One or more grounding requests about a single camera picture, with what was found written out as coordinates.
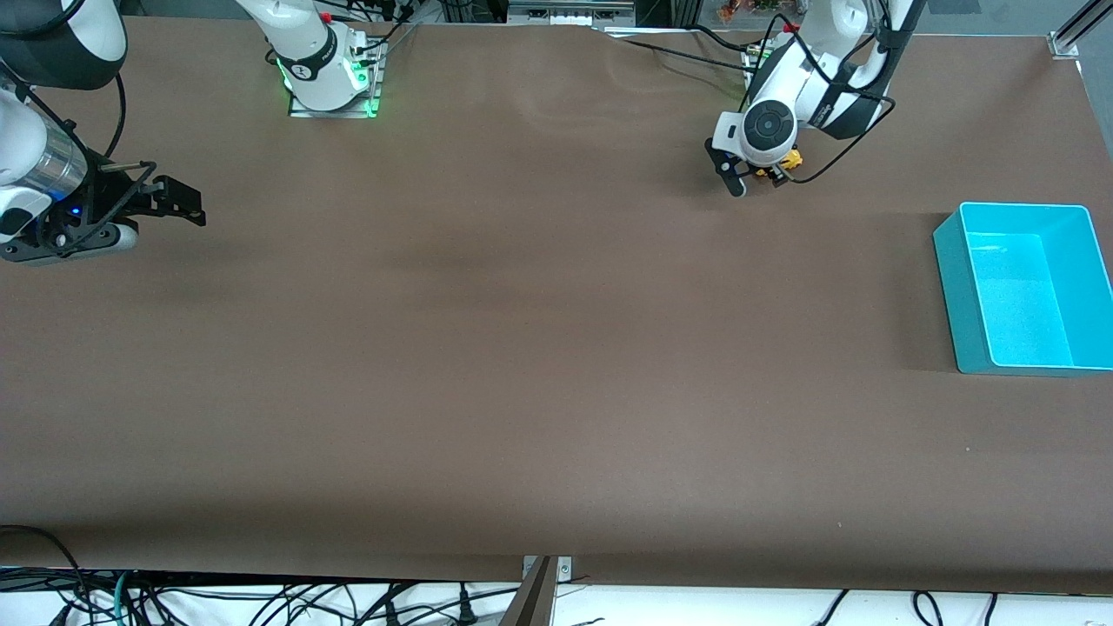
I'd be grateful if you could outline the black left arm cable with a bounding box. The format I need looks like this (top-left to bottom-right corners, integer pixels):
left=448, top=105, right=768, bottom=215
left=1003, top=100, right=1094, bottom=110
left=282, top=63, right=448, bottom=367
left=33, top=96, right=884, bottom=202
left=765, top=13, right=898, bottom=185

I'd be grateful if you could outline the black base cable bundle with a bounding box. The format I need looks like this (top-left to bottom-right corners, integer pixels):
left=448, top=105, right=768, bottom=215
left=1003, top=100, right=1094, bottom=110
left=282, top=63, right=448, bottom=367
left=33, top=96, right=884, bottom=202
left=335, top=0, right=420, bottom=66

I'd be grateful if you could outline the grey slanted bar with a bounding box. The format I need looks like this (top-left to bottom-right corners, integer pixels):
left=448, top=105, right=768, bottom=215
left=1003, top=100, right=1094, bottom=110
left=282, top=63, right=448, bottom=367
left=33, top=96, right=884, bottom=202
left=497, top=556, right=558, bottom=626

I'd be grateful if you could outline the metal table edge bracket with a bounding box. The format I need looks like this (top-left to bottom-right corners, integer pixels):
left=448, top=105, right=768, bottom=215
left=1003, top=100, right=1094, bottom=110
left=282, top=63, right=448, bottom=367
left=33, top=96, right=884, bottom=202
left=522, top=555, right=574, bottom=582

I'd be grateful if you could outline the black floor cable tangle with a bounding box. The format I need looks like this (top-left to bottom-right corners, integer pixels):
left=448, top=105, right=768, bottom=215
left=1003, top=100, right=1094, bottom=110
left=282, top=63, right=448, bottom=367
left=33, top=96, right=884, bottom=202
left=52, top=569, right=523, bottom=626

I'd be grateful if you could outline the teal plastic bin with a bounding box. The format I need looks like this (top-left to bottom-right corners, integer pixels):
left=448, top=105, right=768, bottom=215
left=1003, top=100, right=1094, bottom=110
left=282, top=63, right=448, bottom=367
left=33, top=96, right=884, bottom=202
left=933, top=202, right=1113, bottom=377

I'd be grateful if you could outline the long thin black cable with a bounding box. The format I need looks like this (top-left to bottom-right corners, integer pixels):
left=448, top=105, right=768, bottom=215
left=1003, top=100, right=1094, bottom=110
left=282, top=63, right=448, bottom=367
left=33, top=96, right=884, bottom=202
left=619, top=37, right=766, bottom=77

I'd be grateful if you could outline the short curved black cable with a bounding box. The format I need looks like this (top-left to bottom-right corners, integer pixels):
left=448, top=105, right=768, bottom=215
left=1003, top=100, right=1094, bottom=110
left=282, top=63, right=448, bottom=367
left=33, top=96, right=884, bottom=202
left=691, top=24, right=759, bottom=51

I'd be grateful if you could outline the black looped floor cable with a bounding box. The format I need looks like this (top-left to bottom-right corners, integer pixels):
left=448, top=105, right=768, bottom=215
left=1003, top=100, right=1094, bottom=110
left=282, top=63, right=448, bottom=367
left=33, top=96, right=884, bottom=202
left=0, top=524, right=88, bottom=626

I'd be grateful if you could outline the aluminium profile bar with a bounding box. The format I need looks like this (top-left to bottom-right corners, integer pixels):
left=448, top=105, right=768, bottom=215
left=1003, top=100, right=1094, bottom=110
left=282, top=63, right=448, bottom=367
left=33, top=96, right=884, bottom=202
left=1056, top=0, right=1113, bottom=43

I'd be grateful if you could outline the yellow beetle toy car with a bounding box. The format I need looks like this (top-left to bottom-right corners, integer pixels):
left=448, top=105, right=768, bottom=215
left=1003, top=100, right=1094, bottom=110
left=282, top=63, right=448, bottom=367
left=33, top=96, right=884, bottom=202
left=753, top=148, right=804, bottom=187

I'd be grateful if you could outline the grey device behind table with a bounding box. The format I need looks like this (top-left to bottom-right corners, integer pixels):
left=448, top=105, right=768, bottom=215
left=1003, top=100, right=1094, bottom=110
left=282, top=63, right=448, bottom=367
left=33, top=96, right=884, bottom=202
left=507, top=0, right=637, bottom=29

